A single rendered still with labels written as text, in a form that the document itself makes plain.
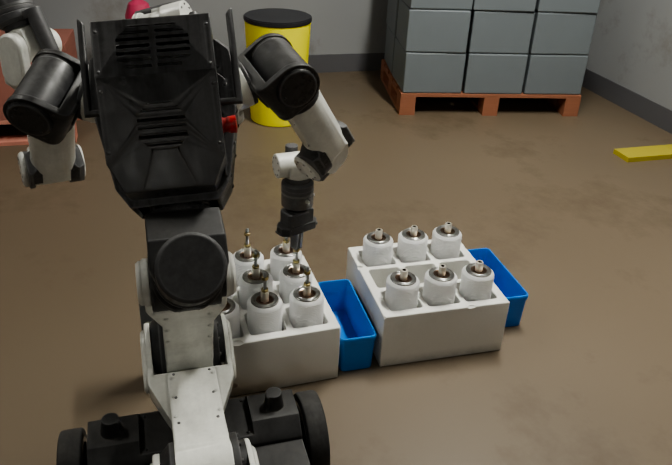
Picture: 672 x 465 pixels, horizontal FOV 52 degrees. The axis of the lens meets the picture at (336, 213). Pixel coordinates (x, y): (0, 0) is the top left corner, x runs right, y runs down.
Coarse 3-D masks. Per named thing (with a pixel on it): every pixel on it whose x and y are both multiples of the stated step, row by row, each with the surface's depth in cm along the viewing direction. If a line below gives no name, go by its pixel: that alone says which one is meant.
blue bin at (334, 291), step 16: (320, 288) 214; (336, 288) 220; (352, 288) 215; (336, 304) 223; (352, 304) 216; (352, 320) 217; (368, 320) 201; (352, 336) 213; (368, 336) 194; (352, 352) 196; (368, 352) 198; (352, 368) 199
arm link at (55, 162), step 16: (32, 144) 137; (48, 144) 136; (64, 144) 138; (32, 160) 142; (48, 160) 140; (64, 160) 142; (80, 160) 148; (32, 176) 144; (48, 176) 144; (64, 176) 146; (80, 176) 150
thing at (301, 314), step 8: (320, 296) 188; (296, 304) 186; (304, 304) 185; (312, 304) 185; (320, 304) 187; (296, 312) 187; (304, 312) 186; (312, 312) 186; (320, 312) 188; (296, 320) 188; (304, 320) 187; (312, 320) 187; (320, 320) 190
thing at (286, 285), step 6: (282, 270) 199; (282, 276) 197; (282, 282) 197; (288, 282) 195; (294, 282) 195; (300, 282) 195; (282, 288) 198; (288, 288) 196; (294, 288) 196; (282, 294) 199; (288, 294) 197; (282, 300) 200; (288, 300) 198
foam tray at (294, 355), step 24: (264, 264) 214; (240, 312) 192; (288, 312) 196; (240, 336) 189; (264, 336) 183; (288, 336) 184; (312, 336) 186; (336, 336) 189; (240, 360) 182; (264, 360) 185; (288, 360) 188; (312, 360) 190; (336, 360) 193; (240, 384) 186; (264, 384) 189; (288, 384) 192
